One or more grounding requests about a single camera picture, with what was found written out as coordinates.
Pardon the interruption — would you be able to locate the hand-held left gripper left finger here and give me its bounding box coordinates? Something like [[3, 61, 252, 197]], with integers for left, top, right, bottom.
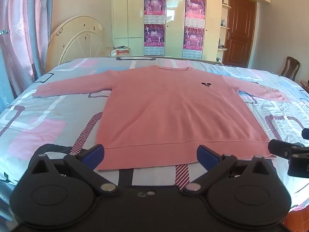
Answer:
[[26, 144, 119, 197]]

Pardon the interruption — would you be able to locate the bed with patterned sheet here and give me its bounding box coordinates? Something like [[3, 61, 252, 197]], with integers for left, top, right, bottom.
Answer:
[[0, 56, 309, 223]]

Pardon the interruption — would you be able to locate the brown wooden chair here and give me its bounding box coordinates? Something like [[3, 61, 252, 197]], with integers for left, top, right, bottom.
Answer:
[[280, 56, 300, 81]]

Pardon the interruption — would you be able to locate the purple wall poster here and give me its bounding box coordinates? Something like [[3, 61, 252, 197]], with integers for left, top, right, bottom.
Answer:
[[144, 24, 166, 56], [144, 0, 166, 25], [183, 26, 205, 59], [185, 0, 206, 27]]

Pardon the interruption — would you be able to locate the cream wardrobe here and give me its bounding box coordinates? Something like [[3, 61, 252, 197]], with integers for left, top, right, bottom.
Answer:
[[111, 0, 271, 63]]

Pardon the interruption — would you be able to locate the brown wooden door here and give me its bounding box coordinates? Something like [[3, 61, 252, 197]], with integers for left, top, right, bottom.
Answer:
[[222, 0, 257, 68]]

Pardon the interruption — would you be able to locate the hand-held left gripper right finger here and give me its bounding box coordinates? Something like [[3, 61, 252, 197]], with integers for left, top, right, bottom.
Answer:
[[182, 145, 278, 195]]

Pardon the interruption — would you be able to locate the wooden bed board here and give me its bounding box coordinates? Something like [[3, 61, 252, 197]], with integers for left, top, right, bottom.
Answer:
[[116, 56, 224, 65]]

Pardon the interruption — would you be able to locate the pink and blue curtain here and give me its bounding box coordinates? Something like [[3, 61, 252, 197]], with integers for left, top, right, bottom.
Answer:
[[0, 0, 55, 116]]

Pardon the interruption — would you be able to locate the cream round headboard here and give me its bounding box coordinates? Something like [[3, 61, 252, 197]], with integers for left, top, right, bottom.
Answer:
[[46, 15, 114, 73]]

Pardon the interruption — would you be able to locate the pink sweater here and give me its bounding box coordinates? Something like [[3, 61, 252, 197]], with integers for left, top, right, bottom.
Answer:
[[32, 65, 291, 172]]

